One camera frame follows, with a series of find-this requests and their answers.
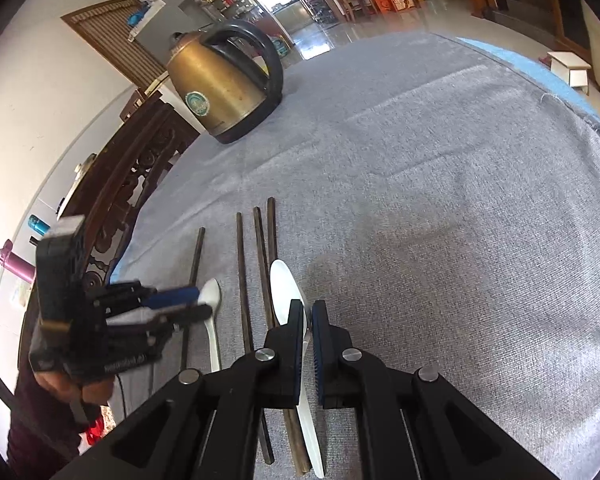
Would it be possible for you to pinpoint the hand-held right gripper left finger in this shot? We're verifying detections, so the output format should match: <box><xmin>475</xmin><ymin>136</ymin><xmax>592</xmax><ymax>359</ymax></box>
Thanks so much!
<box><xmin>47</xmin><ymin>300</ymin><xmax>305</xmax><ymax>480</ymax></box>

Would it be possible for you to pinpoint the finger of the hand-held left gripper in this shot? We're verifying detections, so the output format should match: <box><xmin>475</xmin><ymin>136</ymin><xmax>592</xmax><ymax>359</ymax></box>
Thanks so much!
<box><xmin>94</xmin><ymin>282</ymin><xmax>202</xmax><ymax>311</ymax></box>
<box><xmin>105</xmin><ymin>304</ymin><xmax>215</xmax><ymax>357</ymax></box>

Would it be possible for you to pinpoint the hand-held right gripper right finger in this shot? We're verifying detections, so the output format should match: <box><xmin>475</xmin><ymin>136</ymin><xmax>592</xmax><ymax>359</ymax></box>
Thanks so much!
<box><xmin>311</xmin><ymin>300</ymin><xmax>563</xmax><ymax>480</ymax></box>

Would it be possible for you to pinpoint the small white spoon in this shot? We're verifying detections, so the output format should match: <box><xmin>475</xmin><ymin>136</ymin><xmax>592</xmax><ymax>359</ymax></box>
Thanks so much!
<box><xmin>199</xmin><ymin>278</ymin><xmax>224</xmax><ymax>375</ymax></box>

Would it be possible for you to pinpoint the large white spoon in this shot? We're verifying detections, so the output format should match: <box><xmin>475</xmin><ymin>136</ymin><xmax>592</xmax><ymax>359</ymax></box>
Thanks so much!
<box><xmin>270</xmin><ymin>258</ymin><xmax>327</xmax><ymax>479</ymax></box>

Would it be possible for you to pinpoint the person's left forearm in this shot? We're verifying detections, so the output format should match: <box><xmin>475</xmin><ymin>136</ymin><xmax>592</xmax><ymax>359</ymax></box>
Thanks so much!
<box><xmin>6</xmin><ymin>305</ymin><xmax>106</xmax><ymax>478</ymax></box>

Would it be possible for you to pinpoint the person's left hand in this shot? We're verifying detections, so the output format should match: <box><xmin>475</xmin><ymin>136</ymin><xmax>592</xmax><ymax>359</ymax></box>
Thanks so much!
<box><xmin>34</xmin><ymin>371</ymin><xmax>116</xmax><ymax>407</ymax></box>

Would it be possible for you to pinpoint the pink water bottle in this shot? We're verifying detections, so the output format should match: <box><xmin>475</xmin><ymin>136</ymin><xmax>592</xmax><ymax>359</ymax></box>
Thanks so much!
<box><xmin>0</xmin><ymin>240</ymin><xmax>36</xmax><ymax>286</ymax></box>

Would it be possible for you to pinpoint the carved dark wooden table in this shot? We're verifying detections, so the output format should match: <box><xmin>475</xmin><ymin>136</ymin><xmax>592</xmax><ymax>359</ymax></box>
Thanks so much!
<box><xmin>55</xmin><ymin>87</ymin><xmax>201</xmax><ymax>286</ymax></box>

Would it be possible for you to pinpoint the grey tablecloth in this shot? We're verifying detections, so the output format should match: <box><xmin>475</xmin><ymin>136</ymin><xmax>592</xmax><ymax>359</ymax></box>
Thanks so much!
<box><xmin>112</xmin><ymin>30</ymin><xmax>600</xmax><ymax>480</ymax></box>

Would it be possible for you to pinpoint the bronze electric kettle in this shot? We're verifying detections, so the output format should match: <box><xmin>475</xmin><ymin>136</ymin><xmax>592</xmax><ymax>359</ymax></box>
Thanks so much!
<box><xmin>166</xmin><ymin>19</ymin><xmax>285</xmax><ymax>146</ymax></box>

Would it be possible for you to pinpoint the slatted wooden door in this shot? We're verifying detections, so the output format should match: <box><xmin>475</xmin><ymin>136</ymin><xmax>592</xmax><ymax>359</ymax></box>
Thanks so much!
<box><xmin>61</xmin><ymin>1</ymin><xmax>170</xmax><ymax>88</ymax></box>

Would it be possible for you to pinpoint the grey refrigerator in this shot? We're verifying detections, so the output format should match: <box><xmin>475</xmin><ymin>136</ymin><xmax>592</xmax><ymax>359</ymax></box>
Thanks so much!
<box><xmin>130</xmin><ymin>0</ymin><xmax>221</xmax><ymax>56</ymax></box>

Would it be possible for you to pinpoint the small white stool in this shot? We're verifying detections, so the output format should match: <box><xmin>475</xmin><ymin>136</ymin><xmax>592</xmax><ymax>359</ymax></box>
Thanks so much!
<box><xmin>547</xmin><ymin>51</ymin><xmax>593</xmax><ymax>97</ymax></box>

